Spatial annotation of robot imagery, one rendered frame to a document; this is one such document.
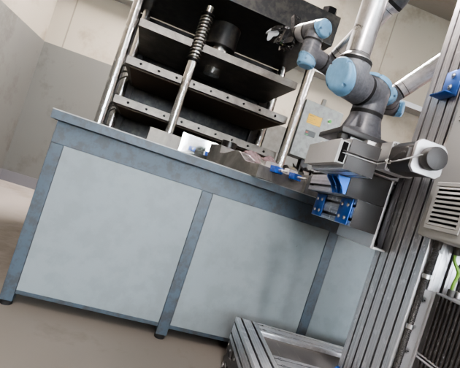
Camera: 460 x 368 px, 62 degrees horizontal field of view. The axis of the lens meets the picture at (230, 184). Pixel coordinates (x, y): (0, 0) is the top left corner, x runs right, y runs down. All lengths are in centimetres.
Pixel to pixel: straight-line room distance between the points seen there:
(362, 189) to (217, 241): 72
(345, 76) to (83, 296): 132
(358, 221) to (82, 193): 106
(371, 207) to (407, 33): 445
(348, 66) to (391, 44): 411
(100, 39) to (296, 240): 365
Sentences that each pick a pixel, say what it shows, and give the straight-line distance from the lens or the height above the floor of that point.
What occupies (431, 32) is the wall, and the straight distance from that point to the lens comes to 580.
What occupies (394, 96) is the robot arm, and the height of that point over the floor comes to 130.
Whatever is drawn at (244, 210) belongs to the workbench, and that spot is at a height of 64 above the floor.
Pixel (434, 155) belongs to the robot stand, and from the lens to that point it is 106.
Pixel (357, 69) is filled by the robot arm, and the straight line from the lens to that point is 139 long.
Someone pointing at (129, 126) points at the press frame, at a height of 93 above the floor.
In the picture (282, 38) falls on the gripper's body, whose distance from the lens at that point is 181.
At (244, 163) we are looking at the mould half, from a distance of 173.
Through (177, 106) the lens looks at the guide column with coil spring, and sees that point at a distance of 246.
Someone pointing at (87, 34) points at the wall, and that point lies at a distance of 491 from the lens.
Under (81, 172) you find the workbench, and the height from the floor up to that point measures 59.
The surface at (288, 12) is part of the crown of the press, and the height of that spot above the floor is 189.
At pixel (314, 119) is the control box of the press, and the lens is 281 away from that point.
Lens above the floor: 73
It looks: level
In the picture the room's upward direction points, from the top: 18 degrees clockwise
